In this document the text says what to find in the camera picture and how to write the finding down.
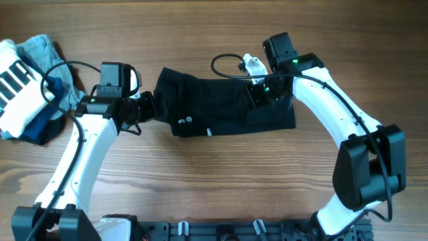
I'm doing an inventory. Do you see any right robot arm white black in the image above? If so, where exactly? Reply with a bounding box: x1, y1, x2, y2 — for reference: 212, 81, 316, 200
241, 54, 406, 240

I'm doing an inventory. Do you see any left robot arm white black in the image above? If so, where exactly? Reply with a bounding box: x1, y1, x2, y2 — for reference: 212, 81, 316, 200
11, 91, 158, 240

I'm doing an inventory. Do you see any navy blue folded garment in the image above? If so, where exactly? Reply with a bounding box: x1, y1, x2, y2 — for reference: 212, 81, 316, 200
1, 69, 64, 145

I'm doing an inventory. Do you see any light blue denim garment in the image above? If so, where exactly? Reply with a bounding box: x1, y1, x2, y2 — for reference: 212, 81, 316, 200
17, 34, 86, 111

